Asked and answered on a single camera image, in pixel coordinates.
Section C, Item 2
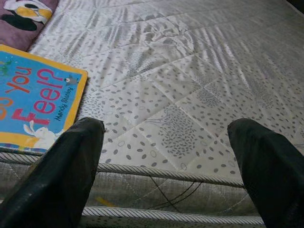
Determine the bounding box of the blue yellow children's book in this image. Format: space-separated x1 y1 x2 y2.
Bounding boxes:
0 44 88 156

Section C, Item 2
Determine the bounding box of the white quilted mattress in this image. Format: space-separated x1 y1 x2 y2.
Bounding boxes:
0 0 304 228

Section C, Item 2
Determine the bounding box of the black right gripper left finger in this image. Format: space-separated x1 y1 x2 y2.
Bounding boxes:
0 117 105 228

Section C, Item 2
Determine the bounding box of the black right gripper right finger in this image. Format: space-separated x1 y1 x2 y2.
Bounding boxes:
227 118 304 228

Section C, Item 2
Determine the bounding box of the purple cartoon print blanket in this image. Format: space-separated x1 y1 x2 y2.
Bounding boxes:
0 0 59 52

